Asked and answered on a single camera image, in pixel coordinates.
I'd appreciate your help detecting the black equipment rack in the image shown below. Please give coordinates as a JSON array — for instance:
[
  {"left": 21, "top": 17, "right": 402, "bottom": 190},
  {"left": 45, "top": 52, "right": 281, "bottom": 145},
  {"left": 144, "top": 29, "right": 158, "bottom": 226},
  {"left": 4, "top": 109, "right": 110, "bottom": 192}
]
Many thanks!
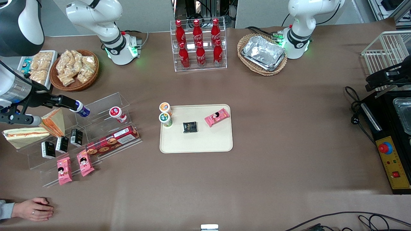
[{"left": 173, "top": 0, "right": 235, "bottom": 29}]

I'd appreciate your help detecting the aluminium frame shelf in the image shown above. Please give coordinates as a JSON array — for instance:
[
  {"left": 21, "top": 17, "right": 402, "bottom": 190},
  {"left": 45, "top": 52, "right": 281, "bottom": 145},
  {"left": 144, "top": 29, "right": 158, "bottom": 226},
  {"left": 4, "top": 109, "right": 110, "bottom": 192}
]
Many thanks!
[{"left": 368, "top": 0, "right": 411, "bottom": 29}]

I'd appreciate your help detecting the black sealing machine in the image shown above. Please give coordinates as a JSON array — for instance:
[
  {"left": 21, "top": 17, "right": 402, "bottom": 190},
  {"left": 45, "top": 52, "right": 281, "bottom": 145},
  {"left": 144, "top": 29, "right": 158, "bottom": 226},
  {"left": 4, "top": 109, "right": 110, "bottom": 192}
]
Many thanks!
[{"left": 360, "top": 91, "right": 411, "bottom": 195}]

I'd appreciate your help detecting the small black carton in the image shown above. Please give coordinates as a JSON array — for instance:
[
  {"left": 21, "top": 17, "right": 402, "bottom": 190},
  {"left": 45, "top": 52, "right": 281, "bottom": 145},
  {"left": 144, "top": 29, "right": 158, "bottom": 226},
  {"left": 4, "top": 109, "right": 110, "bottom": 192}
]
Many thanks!
[
  {"left": 70, "top": 128, "right": 83, "bottom": 147},
  {"left": 41, "top": 141, "right": 56, "bottom": 159},
  {"left": 56, "top": 136, "right": 70, "bottom": 154}
]

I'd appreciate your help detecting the clear bag of fried snacks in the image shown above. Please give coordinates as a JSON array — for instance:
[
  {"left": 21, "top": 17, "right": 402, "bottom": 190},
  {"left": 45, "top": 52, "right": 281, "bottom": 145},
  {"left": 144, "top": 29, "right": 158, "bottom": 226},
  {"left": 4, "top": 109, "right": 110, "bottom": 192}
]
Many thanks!
[
  {"left": 58, "top": 72, "right": 76, "bottom": 87},
  {"left": 82, "top": 55, "right": 97, "bottom": 70},
  {"left": 66, "top": 50, "right": 83, "bottom": 65},
  {"left": 56, "top": 53, "right": 70, "bottom": 73},
  {"left": 66, "top": 61, "right": 81, "bottom": 76},
  {"left": 77, "top": 66, "right": 95, "bottom": 83}
]

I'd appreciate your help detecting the pink cartoon snack pack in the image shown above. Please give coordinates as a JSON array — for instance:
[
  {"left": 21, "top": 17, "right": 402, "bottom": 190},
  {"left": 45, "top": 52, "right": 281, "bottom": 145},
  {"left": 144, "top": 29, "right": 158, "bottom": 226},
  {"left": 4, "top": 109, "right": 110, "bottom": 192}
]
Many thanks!
[
  {"left": 205, "top": 108, "right": 231, "bottom": 128},
  {"left": 57, "top": 157, "right": 73, "bottom": 186},
  {"left": 76, "top": 150, "right": 95, "bottom": 177}
]

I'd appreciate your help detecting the aluminium foil tray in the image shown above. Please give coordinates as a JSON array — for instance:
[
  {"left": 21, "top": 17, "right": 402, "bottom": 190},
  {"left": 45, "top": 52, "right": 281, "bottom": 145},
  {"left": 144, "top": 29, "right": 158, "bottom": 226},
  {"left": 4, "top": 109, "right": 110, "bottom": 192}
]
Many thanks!
[
  {"left": 243, "top": 35, "right": 285, "bottom": 66},
  {"left": 241, "top": 48, "right": 286, "bottom": 72}
]

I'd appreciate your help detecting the teal snack pack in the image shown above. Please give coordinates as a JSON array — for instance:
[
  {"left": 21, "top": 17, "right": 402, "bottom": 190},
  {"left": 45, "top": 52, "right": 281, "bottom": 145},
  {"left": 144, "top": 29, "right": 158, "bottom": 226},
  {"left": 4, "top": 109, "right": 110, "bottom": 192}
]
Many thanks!
[{"left": 21, "top": 58, "right": 33, "bottom": 75}]

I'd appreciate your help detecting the black power cable with plug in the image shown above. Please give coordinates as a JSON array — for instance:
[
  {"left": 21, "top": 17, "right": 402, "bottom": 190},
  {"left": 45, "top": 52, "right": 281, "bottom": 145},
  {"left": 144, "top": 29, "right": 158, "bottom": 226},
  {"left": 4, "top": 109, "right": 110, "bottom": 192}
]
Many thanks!
[{"left": 345, "top": 86, "right": 377, "bottom": 145}]

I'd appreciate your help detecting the long black cable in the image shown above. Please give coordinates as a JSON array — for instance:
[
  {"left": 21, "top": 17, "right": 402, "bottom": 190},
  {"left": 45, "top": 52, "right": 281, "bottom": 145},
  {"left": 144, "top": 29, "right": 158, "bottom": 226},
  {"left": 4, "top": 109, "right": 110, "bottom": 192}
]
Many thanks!
[{"left": 285, "top": 211, "right": 411, "bottom": 231}]

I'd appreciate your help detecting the blue cap yogurt bottle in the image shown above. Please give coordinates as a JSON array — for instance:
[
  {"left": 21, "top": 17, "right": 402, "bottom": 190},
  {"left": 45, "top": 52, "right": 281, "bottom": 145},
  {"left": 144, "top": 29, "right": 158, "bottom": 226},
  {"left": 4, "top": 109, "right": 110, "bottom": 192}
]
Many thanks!
[{"left": 70, "top": 100, "right": 91, "bottom": 118}]

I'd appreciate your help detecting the green lid cup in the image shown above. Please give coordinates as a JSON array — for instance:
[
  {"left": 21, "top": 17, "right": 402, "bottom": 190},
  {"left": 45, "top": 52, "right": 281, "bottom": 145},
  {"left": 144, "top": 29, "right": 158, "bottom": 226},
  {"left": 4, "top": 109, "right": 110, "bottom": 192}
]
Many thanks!
[{"left": 159, "top": 112, "right": 173, "bottom": 128}]

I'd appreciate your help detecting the beige plastic serving tray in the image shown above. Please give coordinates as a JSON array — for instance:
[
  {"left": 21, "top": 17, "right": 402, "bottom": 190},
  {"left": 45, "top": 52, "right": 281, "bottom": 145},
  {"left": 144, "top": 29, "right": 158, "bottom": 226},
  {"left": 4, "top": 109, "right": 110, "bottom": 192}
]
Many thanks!
[{"left": 160, "top": 104, "right": 233, "bottom": 154}]

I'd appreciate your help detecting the orange lid cup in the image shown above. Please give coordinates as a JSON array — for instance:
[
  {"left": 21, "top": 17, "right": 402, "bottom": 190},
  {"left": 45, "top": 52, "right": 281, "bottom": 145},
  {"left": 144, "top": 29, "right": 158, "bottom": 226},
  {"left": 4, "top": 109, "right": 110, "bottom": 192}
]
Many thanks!
[{"left": 159, "top": 102, "right": 173, "bottom": 116}]

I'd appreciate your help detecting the dark brown wicker basket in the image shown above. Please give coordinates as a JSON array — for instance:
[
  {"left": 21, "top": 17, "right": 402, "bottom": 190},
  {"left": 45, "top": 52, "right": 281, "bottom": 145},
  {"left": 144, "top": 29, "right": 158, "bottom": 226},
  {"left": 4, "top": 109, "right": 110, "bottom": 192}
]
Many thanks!
[{"left": 49, "top": 49, "right": 100, "bottom": 92}]

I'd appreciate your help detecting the light tan wicker basket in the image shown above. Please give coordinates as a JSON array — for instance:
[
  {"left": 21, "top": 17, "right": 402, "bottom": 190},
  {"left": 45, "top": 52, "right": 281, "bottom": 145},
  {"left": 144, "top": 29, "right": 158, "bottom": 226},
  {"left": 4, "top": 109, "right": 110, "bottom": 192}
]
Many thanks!
[{"left": 237, "top": 33, "right": 288, "bottom": 76}]

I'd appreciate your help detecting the white rectangular plastic tray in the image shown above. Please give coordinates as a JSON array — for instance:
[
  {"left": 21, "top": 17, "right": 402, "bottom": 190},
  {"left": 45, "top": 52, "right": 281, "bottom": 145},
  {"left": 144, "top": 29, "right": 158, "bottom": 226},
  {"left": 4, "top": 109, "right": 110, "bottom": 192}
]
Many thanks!
[{"left": 18, "top": 50, "right": 58, "bottom": 90}]

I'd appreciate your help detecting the steel food container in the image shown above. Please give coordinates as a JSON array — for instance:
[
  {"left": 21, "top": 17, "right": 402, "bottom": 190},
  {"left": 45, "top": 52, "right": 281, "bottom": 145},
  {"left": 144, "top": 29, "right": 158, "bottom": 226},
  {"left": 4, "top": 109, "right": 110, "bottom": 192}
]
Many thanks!
[{"left": 392, "top": 97, "right": 411, "bottom": 135}]

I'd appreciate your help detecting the small black snack packet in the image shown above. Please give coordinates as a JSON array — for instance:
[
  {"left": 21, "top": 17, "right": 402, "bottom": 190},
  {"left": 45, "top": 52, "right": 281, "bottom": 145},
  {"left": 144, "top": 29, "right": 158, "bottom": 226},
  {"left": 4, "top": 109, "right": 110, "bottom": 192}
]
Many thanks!
[{"left": 183, "top": 121, "right": 198, "bottom": 134}]

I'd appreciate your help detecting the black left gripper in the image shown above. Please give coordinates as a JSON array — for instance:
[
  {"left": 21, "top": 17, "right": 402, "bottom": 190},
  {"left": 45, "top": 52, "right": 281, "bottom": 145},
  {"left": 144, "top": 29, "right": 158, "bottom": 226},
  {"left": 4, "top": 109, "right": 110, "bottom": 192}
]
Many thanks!
[{"left": 365, "top": 63, "right": 411, "bottom": 92}]

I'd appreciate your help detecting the red cola bottle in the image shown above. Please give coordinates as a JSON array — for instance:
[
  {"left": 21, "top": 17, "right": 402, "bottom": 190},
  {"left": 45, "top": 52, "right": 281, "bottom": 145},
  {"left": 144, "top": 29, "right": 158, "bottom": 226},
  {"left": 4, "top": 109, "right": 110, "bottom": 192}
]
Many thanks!
[
  {"left": 193, "top": 19, "right": 204, "bottom": 44},
  {"left": 196, "top": 41, "right": 207, "bottom": 67},
  {"left": 179, "top": 42, "right": 191, "bottom": 69},
  {"left": 211, "top": 18, "right": 222, "bottom": 44},
  {"left": 213, "top": 39, "right": 224, "bottom": 66},
  {"left": 175, "top": 20, "right": 186, "bottom": 45}
]

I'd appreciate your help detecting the clear acrylic stepped display stand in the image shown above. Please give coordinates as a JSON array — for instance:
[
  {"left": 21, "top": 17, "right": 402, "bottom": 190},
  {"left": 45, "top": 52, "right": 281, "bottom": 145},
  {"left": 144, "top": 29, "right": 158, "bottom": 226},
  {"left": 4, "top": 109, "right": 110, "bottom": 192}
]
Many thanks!
[{"left": 14, "top": 92, "right": 143, "bottom": 188}]

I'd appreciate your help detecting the silver machine handle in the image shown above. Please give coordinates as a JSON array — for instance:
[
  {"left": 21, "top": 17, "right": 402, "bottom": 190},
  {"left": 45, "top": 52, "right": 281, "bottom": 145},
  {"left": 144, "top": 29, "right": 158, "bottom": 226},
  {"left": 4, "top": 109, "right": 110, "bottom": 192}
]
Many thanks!
[{"left": 361, "top": 103, "right": 383, "bottom": 132}]

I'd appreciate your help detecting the white wire basket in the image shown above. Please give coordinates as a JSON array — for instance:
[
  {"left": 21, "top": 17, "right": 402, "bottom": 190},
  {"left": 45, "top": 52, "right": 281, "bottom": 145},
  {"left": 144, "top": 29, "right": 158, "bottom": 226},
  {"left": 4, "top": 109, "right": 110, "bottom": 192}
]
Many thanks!
[{"left": 361, "top": 30, "right": 411, "bottom": 94}]

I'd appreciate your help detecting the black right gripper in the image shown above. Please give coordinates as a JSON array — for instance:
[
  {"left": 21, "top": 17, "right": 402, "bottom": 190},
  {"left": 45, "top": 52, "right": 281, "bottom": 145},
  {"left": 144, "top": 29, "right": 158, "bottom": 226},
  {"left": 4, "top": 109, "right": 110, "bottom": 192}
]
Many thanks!
[{"left": 24, "top": 91, "right": 80, "bottom": 111}]

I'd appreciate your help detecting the looped black cable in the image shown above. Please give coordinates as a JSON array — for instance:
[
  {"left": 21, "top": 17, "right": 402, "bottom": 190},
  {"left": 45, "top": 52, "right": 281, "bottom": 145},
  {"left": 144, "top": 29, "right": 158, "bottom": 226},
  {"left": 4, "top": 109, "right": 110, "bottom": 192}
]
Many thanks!
[{"left": 357, "top": 214, "right": 411, "bottom": 231}]

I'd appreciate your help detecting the clear pack of fried crisps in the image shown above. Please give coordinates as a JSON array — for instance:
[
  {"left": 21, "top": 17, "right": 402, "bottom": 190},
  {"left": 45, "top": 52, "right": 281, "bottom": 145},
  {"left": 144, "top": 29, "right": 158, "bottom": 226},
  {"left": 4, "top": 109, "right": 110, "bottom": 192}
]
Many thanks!
[
  {"left": 29, "top": 70, "right": 49, "bottom": 86},
  {"left": 31, "top": 52, "right": 54, "bottom": 71}
]

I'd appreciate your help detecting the clear acrylic bottle rack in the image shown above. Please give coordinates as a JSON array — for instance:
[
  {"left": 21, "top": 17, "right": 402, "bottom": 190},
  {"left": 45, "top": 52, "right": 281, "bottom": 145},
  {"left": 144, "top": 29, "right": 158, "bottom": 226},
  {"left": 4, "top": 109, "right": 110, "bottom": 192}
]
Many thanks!
[{"left": 170, "top": 20, "right": 228, "bottom": 72}]

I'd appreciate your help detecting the triangular sandwich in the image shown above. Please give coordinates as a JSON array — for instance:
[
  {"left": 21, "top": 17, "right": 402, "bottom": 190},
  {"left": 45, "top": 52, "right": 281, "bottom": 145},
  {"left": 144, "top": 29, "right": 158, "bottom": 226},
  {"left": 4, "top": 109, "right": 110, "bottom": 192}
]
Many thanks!
[
  {"left": 40, "top": 108, "right": 66, "bottom": 138},
  {"left": 2, "top": 127, "right": 51, "bottom": 150}
]

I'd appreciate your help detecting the red cookie box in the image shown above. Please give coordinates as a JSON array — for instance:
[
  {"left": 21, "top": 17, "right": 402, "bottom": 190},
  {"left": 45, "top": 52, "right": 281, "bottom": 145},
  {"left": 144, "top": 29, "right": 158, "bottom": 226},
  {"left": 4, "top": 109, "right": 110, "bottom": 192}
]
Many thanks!
[{"left": 85, "top": 125, "right": 141, "bottom": 157}]

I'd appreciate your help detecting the red cap yogurt bottle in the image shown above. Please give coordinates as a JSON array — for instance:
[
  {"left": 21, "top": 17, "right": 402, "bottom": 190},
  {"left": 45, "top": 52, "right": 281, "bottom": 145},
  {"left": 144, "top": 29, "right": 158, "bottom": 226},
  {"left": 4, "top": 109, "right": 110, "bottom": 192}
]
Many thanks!
[{"left": 109, "top": 106, "right": 127, "bottom": 124}]

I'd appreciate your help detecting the yellow control panel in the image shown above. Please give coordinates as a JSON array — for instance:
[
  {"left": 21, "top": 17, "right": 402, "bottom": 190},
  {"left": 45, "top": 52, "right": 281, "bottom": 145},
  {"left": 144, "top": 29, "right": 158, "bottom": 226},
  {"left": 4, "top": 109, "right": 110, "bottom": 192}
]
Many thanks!
[{"left": 376, "top": 136, "right": 411, "bottom": 190}]

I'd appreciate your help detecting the grey sleeved forearm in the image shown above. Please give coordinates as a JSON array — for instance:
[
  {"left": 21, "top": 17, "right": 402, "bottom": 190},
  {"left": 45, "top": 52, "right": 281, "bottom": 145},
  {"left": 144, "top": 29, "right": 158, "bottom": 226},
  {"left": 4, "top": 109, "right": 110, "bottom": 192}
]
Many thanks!
[{"left": 0, "top": 200, "right": 15, "bottom": 220}]

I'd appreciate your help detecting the red emergency stop button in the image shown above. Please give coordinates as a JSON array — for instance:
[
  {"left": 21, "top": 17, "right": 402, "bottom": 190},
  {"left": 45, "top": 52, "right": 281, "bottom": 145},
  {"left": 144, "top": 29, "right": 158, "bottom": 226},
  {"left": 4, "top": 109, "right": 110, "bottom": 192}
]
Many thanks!
[{"left": 378, "top": 141, "right": 393, "bottom": 155}]

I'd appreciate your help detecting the bare hand with ring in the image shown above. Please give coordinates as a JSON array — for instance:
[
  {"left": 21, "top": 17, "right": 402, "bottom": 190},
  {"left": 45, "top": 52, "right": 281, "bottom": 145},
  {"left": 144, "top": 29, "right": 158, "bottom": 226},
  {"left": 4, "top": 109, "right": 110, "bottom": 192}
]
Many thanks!
[{"left": 11, "top": 197, "right": 54, "bottom": 222}]

